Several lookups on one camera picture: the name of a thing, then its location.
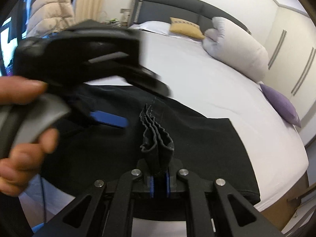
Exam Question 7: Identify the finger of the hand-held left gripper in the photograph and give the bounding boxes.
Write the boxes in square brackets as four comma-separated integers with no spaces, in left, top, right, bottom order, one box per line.
[69,99,129,129]
[118,64,173,97]

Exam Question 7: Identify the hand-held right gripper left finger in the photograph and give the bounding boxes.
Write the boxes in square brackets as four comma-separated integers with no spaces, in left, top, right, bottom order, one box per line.
[33,159,155,237]

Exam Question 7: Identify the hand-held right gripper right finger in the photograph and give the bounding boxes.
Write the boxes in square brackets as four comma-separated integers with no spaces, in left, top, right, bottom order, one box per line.
[167,159,284,237]

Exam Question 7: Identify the black pants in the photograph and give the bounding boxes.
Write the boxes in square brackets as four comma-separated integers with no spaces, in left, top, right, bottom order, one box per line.
[41,84,261,222]

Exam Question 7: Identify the person's left hand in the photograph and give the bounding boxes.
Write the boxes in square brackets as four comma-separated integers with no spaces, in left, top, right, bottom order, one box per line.
[0,75,60,196]

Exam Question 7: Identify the white sheeted bed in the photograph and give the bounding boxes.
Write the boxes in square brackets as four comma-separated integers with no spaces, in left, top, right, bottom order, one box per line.
[18,22,310,237]

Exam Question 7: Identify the beige puffer jacket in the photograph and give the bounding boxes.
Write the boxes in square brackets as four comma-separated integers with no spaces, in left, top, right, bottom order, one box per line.
[26,0,76,39]

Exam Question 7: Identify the cream curtain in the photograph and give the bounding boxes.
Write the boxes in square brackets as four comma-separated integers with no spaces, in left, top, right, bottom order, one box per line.
[74,0,104,23]

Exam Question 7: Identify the white pillow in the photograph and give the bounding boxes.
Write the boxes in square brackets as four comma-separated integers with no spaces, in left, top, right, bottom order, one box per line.
[128,21,206,45]

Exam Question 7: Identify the yellow patterned pillow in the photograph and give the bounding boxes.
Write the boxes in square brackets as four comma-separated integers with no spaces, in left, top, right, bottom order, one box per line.
[169,17,206,40]

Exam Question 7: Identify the window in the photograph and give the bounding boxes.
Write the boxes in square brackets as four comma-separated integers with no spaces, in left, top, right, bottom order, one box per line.
[0,0,37,77]

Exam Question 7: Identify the grey padded headboard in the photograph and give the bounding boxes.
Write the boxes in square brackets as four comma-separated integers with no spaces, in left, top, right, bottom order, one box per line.
[133,0,251,35]

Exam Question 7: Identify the folded white duvet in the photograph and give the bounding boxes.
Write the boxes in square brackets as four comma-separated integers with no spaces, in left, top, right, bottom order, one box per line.
[202,17,269,83]

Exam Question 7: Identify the purple cushion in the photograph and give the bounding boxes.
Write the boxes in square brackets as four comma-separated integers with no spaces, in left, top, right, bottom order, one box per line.
[259,83,302,128]

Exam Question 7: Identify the white wardrobe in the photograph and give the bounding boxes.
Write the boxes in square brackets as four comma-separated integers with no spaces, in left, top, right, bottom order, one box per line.
[252,0,316,149]

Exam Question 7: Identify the white wire basket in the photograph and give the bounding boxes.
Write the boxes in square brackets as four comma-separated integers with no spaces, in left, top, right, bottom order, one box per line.
[104,17,124,27]

